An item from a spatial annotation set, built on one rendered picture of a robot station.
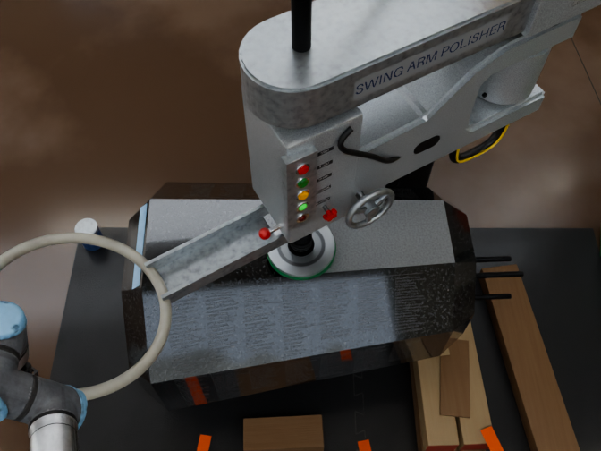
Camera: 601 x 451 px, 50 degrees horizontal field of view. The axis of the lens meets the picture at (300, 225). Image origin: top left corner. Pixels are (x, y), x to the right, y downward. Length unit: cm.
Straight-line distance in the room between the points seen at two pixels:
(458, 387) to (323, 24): 159
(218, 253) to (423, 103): 68
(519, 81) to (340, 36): 65
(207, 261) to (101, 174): 163
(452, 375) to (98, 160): 199
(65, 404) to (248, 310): 83
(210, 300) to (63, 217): 138
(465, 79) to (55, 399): 116
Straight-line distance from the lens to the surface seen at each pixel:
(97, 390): 162
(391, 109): 165
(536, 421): 275
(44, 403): 137
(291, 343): 210
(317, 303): 205
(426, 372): 257
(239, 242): 182
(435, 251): 210
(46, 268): 315
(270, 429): 254
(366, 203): 169
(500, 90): 188
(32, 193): 340
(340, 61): 133
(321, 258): 199
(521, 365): 280
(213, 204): 217
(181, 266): 181
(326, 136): 142
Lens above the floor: 261
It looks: 59 degrees down
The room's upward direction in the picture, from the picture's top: straight up
